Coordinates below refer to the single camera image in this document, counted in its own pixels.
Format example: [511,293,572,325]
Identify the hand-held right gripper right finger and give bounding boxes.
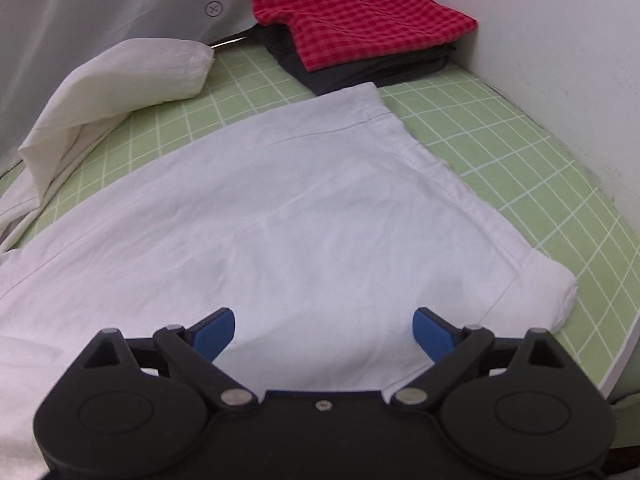
[390,306,573,406]

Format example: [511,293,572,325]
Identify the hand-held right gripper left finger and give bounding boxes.
[80,307,258,413]

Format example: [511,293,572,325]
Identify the white pants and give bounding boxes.
[0,38,578,480]

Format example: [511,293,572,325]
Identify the black folded garment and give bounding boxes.
[252,25,458,97]

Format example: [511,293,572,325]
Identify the red checked garment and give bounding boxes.
[249,0,477,73]

